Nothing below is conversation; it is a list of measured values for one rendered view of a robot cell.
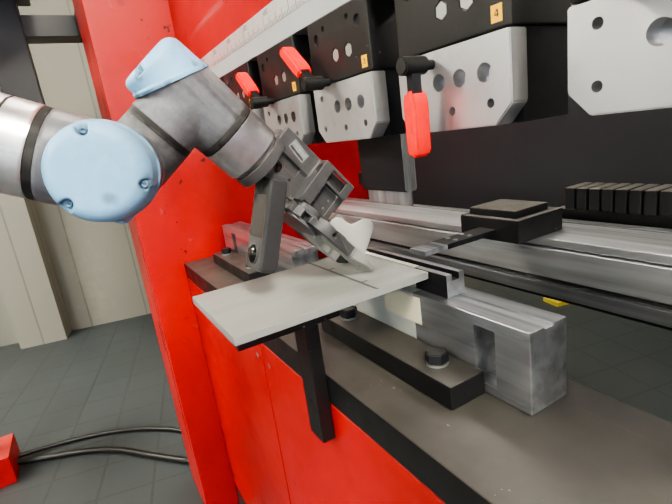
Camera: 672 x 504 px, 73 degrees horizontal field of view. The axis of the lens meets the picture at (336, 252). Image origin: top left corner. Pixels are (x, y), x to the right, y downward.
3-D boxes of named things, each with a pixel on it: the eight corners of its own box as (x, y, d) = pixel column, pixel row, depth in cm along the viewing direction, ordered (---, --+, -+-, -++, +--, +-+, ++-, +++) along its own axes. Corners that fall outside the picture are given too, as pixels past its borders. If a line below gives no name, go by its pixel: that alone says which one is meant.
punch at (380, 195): (364, 202, 69) (357, 138, 66) (375, 200, 70) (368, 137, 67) (407, 207, 60) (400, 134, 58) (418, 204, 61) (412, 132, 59)
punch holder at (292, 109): (269, 148, 86) (254, 55, 82) (309, 143, 90) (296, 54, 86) (305, 145, 73) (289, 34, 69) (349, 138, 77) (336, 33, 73)
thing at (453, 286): (359, 269, 74) (357, 251, 73) (374, 264, 75) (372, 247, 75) (447, 298, 57) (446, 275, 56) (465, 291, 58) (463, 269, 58)
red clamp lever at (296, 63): (277, 44, 65) (307, 82, 60) (302, 43, 67) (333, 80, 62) (275, 56, 66) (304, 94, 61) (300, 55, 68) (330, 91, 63)
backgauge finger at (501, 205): (393, 256, 73) (390, 226, 72) (503, 222, 85) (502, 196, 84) (446, 270, 63) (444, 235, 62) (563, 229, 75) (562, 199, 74)
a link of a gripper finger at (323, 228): (359, 246, 57) (305, 202, 54) (352, 256, 57) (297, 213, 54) (346, 247, 61) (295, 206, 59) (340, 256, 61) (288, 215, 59)
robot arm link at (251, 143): (217, 156, 49) (198, 158, 56) (249, 184, 51) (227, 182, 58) (259, 104, 50) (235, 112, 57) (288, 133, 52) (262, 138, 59)
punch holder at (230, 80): (236, 152, 103) (221, 75, 99) (270, 147, 107) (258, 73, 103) (260, 149, 90) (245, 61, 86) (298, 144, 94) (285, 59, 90)
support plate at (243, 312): (193, 303, 62) (191, 296, 62) (353, 256, 74) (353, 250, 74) (235, 347, 47) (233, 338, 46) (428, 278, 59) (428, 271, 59)
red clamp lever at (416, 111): (403, 159, 47) (393, 58, 44) (433, 153, 49) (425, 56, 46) (414, 158, 45) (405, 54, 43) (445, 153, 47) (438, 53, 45)
